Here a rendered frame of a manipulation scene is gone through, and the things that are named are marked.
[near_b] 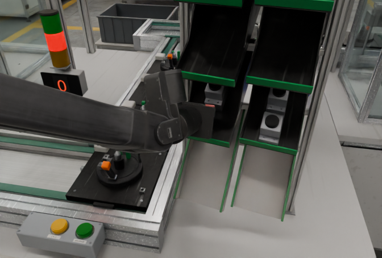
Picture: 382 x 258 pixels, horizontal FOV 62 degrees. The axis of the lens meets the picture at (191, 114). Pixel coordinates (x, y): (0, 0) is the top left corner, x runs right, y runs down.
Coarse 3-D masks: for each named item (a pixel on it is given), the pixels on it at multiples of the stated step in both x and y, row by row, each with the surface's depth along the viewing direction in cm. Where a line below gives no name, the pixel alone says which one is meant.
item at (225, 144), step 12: (240, 72) 85; (192, 84) 80; (204, 84) 85; (240, 84) 83; (192, 96) 82; (204, 96) 83; (228, 96) 82; (240, 96) 76; (228, 108) 80; (240, 108) 79; (216, 120) 78; (228, 120) 78; (216, 132) 77; (228, 132) 76; (216, 144) 75; (228, 144) 73
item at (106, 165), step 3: (108, 159) 89; (111, 159) 89; (105, 162) 87; (108, 162) 87; (102, 165) 86; (105, 165) 86; (108, 165) 86; (102, 168) 87; (105, 168) 86; (108, 168) 86; (108, 171) 89; (111, 171) 90; (108, 174) 91; (111, 174) 90; (114, 174) 92; (111, 177) 92
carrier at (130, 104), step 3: (123, 102) 129; (126, 102) 128; (129, 102) 128; (132, 102) 128; (144, 102) 119; (123, 105) 126; (126, 105) 126; (129, 105) 126; (132, 105) 127; (135, 105) 130; (132, 108) 127; (135, 108) 128; (138, 108) 128; (141, 108) 115; (168, 150) 109
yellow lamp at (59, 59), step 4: (52, 52) 90; (56, 52) 90; (60, 52) 91; (64, 52) 91; (52, 56) 91; (56, 56) 91; (60, 56) 91; (64, 56) 92; (68, 56) 94; (52, 60) 92; (56, 60) 92; (60, 60) 92; (64, 60) 92; (68, 60) 94; (52, 64) 94; (56, 64) 92; (60, 64) 92; (64, 64) 93; (68, 64) 94
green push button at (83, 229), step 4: (80, 224) 82; (84, 224) 82; (88, 224) 82; (80, 228) 81; (84, 228) 81; (88, 228) 81; (92, 228) 82; (76, 232) 81; (80, 232) 80; (84, 232) 80; (88, 232) 80; (80, 236) 80; (84, 236) 80
